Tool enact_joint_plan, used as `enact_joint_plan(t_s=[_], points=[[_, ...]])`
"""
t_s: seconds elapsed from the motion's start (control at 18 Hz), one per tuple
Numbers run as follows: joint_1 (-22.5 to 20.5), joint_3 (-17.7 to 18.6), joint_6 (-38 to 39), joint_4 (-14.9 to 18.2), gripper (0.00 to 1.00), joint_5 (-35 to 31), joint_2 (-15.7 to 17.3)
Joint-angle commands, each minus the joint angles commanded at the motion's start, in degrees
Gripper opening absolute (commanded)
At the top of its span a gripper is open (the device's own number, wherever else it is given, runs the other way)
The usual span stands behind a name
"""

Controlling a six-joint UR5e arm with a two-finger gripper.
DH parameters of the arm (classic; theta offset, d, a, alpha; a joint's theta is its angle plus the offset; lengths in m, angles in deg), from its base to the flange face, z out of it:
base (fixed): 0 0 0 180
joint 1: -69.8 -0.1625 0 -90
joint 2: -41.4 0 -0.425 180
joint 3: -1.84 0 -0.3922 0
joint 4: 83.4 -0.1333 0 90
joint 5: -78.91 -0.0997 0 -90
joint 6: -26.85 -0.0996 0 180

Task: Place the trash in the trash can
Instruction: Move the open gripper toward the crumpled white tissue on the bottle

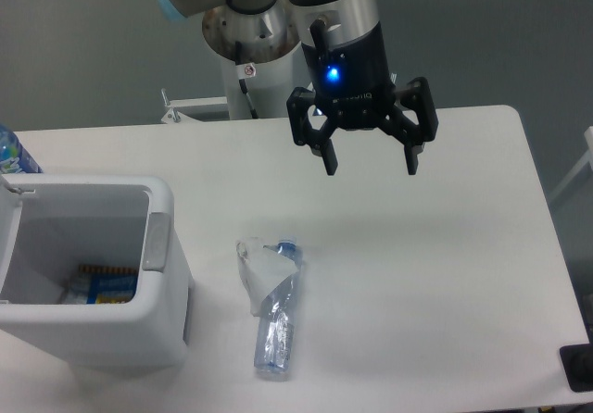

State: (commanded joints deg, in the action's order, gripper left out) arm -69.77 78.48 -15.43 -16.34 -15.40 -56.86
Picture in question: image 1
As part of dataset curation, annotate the black device at table edge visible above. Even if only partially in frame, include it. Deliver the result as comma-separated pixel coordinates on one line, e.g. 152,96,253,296
560,344,592,393

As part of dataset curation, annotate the white paper napkin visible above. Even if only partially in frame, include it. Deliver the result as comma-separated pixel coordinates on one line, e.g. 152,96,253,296
235,237,299,317

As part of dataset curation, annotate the blue labelled drink bottle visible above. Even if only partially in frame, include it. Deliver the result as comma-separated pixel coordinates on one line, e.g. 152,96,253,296
1,125,44,174

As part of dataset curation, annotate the white frame right edge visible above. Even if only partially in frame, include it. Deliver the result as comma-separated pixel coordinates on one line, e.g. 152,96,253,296
549,126,592,209

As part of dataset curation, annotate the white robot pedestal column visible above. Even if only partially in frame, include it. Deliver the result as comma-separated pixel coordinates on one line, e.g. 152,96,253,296
202,0,300,120

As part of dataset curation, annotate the white open trash can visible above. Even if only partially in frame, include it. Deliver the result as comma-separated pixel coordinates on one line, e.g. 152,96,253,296
1,174,194,368

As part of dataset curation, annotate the clear wrapper in bin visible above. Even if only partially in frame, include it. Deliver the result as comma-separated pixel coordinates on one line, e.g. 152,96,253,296
60,274,92,305

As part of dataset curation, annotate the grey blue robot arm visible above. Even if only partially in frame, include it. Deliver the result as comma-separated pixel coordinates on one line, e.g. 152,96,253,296
158,0,438,174

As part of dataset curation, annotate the blue yellow snack wrapper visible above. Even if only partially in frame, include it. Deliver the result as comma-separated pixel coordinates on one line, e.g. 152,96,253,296
76,265,138,305

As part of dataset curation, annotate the clear empty plastic bottle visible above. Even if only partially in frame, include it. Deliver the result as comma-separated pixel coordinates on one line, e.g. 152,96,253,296
254,238,302,382

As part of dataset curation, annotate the black cable on pedestal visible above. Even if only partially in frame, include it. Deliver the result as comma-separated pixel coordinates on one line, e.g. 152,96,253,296
233,40,259,120

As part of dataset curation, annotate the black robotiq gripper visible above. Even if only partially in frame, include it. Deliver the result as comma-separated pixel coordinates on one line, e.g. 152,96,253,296
286,22,438,176

